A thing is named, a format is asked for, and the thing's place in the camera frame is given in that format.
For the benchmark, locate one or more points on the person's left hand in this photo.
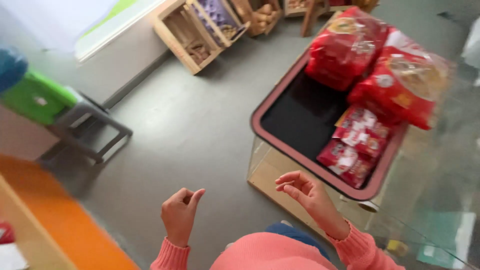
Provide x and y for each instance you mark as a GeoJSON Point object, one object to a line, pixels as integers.
{"type": "Point", "coordinates": [178, 217]}

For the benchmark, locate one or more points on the wooden stand with goods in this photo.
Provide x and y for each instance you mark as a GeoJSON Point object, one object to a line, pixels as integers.
{"type": "Point", "coordinates": [318, 9]}

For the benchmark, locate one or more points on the person's right hand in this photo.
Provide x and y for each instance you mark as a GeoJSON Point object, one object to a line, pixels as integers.
{"type": "Point", "coordinates": [311, 197]}

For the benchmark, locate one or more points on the grey plastic stool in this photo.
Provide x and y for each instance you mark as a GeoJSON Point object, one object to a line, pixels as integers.
{"type": "Point", "coordinates": [84, 129]}

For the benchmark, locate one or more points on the tape roll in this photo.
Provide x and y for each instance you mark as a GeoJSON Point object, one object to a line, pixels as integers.
{"type": "Point", "coordinates": [367, 205]}

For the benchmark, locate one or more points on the orange wooden counter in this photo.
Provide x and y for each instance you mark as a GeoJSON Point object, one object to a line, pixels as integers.
{"type": "Point", "coordinates": [48, 221]}

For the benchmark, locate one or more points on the person's pink sweater torso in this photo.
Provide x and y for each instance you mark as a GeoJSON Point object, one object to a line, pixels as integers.
{"type": "Point", "coordinates": [270, 253]}

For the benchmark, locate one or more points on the small red snack packet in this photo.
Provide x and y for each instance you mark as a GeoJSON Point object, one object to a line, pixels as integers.
{"type": "Point", "coordinates": [347, 163]}
{"type": "Point", "coordinates": [362, 129]}

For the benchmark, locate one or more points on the wooden crate with goods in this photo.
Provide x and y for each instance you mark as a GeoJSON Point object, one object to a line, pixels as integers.
{"type": "Point", "coordinates": [187, 39]}

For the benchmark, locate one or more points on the blue bag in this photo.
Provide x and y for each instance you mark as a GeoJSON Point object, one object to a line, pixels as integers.
{"type": "Point", "coordinates": [11, 67]}

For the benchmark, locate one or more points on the black conveyor belt checkout counter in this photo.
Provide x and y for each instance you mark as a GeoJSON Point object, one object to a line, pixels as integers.
{"type": "Point", "coordinates": [303, 116]}

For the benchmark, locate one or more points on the wooden crate with bread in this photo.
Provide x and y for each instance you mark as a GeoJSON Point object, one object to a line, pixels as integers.
{"type": "Point", "coordinates": [258, 15]}

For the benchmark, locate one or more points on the red and white packet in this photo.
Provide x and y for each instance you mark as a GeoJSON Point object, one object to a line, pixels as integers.
{"type": "Point", "coordinates": [6, 233]}

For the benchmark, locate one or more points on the green box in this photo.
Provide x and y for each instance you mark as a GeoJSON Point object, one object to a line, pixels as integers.
{"type": "Point", "coordinates": [37, 98]}

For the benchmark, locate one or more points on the wooden crate with purple tray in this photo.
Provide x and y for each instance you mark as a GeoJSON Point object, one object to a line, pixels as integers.
{"type": "Point", "coordinates": [219, 18]}

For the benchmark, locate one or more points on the large red snack bag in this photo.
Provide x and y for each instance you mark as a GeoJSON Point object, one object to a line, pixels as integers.
{"type": "Point", "coordinates": [403, 80]}
{"type": "Point", "coordinates": [343, 47]}

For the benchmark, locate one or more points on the white chest freezer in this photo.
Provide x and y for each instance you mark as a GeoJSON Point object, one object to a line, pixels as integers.
{"type": "Point", "coordinates": [112, 45]}

